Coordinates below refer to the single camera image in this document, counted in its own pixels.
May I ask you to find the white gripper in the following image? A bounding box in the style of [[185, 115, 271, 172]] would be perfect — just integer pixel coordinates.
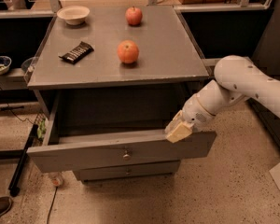
[[165, 95, 215, 143]]

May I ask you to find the grey top drawer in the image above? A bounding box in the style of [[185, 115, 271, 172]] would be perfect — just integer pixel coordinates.
[[28, 89, 217, 173]]

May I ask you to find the grey drawer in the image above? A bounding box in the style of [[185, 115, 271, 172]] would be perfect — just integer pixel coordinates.
[[28, 89, 217, 173], [73, 161, 180, 182]]

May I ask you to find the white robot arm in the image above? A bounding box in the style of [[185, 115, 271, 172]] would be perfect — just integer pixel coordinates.
[[165, 55, 280, 143]]

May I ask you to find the grey bottom drawer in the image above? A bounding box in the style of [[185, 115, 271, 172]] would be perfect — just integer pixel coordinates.
[[73, 161, 180, 182]]

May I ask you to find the grey drawer cabinet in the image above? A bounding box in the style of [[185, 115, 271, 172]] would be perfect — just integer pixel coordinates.
[[28, 6, 215, 181]]

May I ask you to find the grey side shelf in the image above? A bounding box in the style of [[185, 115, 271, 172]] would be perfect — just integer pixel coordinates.
[[203, 55, 254, 77]]

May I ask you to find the orange fruit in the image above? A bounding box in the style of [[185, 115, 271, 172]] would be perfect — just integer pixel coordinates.
[[117, 40, 139, 63]]

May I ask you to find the red apple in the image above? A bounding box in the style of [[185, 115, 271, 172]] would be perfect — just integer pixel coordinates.
[[125, 7, 143, 26]]

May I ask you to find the black candy bar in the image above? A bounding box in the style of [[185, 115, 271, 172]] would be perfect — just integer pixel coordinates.
[[61, 41, 94, 64]]

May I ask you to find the plastic bottle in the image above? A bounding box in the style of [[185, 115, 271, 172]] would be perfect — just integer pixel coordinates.
[[49, 172, 63, 187]]

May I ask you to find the green chip bag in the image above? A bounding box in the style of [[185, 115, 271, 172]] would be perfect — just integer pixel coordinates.
[[36, 118, 47, 140]]

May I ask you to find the beige bowl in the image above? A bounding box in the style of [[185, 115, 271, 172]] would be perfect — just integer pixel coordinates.
[[57, 6, 90, 25]]

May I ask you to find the clear plastic container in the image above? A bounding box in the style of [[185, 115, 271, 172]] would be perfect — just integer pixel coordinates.
[[21, 57, 38, 75]]

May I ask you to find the black metal leg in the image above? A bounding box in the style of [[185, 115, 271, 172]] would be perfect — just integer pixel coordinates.
[[8, 124, 38, 197]]

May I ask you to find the blue patterned bowl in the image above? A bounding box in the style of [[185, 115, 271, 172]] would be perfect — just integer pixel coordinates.
[[0, 56, 12, 76]]

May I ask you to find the black cable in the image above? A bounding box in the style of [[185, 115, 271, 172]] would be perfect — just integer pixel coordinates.
[[46, 186, 59, 224]]

